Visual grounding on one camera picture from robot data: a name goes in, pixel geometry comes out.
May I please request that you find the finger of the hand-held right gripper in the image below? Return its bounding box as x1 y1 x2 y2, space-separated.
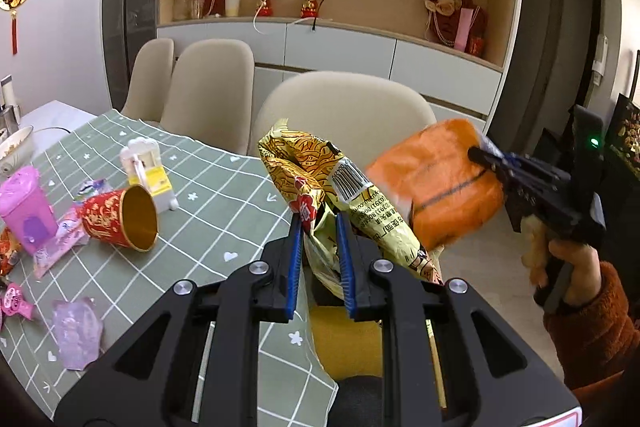
467 145 557 188

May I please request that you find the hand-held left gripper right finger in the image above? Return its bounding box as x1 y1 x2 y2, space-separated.
336 212 583 427

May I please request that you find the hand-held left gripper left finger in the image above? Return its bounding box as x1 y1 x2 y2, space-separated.
55 212 306 427

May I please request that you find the orange snack packet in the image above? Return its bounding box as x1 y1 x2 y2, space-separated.
365 118 507 249

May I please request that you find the yellow snack packet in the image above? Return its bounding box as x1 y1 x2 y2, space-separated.
257 118 444 304

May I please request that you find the clear purple wrapper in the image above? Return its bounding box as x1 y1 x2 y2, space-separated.
52 297 104 371

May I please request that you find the pink and white wrapper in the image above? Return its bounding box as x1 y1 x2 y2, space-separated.
32 204 89 279

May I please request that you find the person's right forearm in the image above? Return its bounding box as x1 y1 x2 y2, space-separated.
542 261 640 392

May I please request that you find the person's right hand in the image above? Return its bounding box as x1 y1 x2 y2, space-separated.
521 214 602 307

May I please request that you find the yellow seat cushion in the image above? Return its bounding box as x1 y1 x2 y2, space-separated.
310 292 384 381

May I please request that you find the black framed picture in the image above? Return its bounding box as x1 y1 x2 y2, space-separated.
602 93 640 182

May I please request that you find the green checked tablecloth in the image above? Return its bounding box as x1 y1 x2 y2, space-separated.
0 109 341 420

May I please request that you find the dark door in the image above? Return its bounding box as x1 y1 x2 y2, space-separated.
520 0 621 158

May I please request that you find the beige chair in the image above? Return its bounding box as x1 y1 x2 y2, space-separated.
250 71 439 170
121 38 175 124
160 39 256 156

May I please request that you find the wooden shelf cabinet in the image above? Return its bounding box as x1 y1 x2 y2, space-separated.
155 0 526 134

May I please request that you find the white and yellow carton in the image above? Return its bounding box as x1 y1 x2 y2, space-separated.
120 138 179 212

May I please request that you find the red paper cup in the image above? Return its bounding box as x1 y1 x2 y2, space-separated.
77 185 160 254

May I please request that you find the white and blue wrapper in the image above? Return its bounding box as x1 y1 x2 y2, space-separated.
75 178 111 202

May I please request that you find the pink plastic cup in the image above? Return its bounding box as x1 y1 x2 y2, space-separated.
0 166 59 256

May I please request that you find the small pink wrapper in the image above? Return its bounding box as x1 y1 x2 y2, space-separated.
0 282 44 324

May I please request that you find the red snack packet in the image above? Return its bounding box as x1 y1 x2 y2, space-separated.
0 227 23 279

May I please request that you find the white bowl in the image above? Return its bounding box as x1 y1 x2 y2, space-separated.
0 126 36 178

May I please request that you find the metal cup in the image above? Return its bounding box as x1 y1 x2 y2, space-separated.
0 104 21 131

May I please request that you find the wall intercom panel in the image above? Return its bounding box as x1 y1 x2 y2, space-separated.
592 34 609 86

